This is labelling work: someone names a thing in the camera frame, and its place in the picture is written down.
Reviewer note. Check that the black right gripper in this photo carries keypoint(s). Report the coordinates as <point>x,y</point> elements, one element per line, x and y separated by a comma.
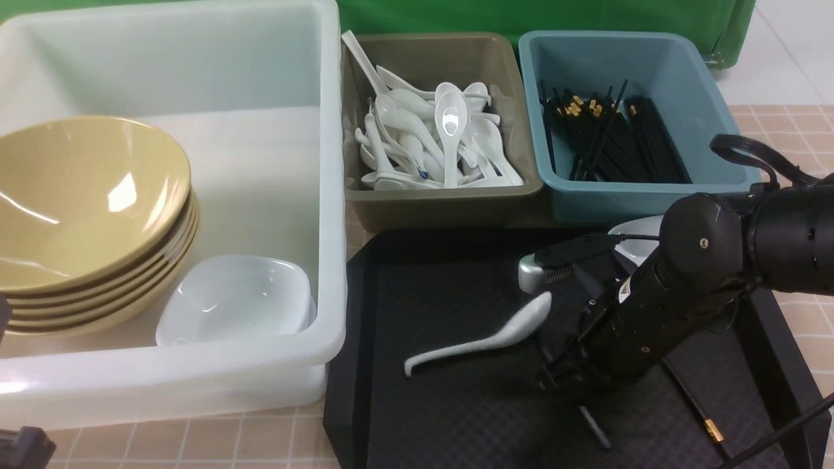
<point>583,305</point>

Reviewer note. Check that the bundle of black chopsticks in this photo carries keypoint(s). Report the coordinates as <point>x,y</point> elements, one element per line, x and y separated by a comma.
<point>612,137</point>

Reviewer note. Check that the long white spoon leaning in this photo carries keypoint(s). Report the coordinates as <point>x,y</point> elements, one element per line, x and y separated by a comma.
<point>360,56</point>

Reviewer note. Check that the white square dish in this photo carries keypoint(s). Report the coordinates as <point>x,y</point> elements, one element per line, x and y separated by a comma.
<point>642,239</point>
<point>235,297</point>

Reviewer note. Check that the bottom stacked yellow bowl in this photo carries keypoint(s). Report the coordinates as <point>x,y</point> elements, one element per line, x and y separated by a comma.
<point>123,310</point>

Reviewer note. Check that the white square dish in tub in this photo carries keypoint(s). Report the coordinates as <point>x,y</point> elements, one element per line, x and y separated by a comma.
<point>235,297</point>

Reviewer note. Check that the pile of white spoons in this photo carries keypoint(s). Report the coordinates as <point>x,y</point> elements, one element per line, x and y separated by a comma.
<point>400,145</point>

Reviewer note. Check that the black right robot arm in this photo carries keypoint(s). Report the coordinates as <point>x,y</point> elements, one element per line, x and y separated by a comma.
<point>712,250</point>

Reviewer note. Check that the blue plastic chopstick bin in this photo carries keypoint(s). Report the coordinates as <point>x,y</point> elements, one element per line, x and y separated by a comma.
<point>666,68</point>

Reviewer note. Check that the green cloth backdrop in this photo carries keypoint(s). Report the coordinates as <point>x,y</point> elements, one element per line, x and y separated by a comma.
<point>717,29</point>

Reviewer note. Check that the olive plastic spoon bin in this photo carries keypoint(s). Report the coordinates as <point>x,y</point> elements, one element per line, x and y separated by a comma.
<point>425,60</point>

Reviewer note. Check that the yellow noodle bowl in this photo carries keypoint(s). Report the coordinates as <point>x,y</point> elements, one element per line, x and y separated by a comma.
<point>84,196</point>

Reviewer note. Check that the black plastic serving tray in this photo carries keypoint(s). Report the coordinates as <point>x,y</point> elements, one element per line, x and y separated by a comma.
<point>414,290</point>

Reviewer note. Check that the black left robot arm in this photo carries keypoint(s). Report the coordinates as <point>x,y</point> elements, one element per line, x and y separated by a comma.
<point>28,447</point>

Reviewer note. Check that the white ceramic soup spoon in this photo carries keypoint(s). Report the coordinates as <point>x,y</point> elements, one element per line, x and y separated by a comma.
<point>521,326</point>

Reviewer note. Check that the upright white spoon in bin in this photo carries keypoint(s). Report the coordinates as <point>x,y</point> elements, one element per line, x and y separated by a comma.
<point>451,119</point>

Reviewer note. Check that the large white plastic tub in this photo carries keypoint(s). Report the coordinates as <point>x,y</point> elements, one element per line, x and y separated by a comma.
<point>252,91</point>

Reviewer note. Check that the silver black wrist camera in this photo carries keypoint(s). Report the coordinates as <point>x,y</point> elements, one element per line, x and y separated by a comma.
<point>555,262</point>

